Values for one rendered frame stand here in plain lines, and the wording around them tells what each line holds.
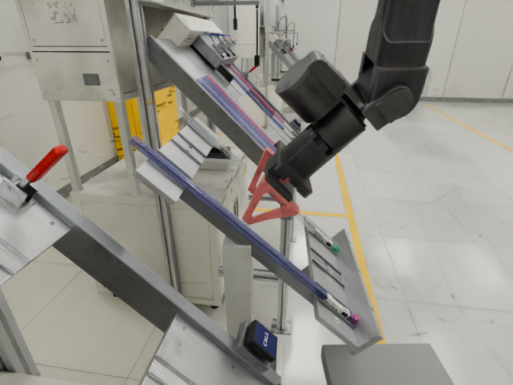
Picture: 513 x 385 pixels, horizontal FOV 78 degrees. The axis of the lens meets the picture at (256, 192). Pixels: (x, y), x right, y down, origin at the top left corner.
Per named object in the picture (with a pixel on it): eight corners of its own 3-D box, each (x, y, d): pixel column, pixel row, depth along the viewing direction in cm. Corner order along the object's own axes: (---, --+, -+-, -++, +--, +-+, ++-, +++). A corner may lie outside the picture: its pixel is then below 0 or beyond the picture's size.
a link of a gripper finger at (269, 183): (225, 215, 42) (275, 169, 39) (232, 191, 49) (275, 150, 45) (261, 244, 44) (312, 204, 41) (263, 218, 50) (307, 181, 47)
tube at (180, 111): (333, 249, 80) (337, 247, 80) (334, 252, 79) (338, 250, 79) (177, 110, 68) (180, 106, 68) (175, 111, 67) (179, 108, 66)
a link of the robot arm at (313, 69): (421, 103, 36) (395, 76, 43) (366, 25, 31) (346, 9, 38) (336, 164, 42) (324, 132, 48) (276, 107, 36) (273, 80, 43)
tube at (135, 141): (350, 318, 60) (356, 315, 60) (352, 324, 59) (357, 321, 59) (132, 140, 47) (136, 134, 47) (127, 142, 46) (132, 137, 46)
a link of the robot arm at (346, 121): (378, 130, 41) (362, 114, 46) (347, 94, 38) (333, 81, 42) (337, 164, 43) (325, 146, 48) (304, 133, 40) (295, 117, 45)
